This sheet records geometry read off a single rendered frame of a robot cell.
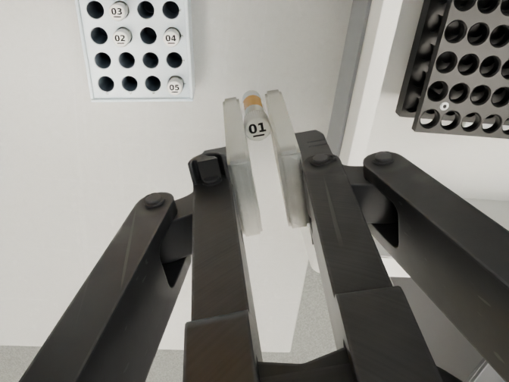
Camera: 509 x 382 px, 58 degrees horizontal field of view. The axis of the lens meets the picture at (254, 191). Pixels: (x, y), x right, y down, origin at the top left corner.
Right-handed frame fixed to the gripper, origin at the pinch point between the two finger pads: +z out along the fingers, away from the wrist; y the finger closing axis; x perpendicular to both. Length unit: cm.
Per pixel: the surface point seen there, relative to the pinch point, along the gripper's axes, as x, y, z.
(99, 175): -10.3, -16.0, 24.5
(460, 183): -13.7, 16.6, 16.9
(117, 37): 2.7, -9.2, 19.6
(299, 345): -123, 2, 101
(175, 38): 1.9, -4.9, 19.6
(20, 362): -108, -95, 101
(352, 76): -1.5, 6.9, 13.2
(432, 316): -60, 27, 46
